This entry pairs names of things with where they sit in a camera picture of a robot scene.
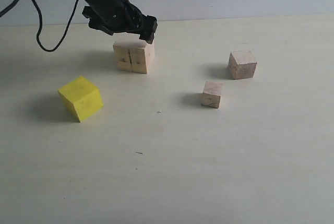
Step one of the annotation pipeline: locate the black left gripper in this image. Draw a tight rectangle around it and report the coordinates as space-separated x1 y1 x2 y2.
82 0 158 44

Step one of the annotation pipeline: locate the large wooden cube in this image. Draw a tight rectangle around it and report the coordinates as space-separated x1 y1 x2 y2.
113 39 155 74

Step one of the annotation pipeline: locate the small wooden cube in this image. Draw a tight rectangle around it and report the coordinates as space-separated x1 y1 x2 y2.
201 81 223 109

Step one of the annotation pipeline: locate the yellow cube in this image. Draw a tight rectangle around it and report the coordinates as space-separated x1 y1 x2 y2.
57 76 103 122

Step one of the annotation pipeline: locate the medium wooden cube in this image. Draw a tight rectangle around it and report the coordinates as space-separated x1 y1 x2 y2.
228 50 257 80

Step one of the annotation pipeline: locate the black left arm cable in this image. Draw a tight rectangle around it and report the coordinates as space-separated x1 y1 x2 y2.
0 0 81 52

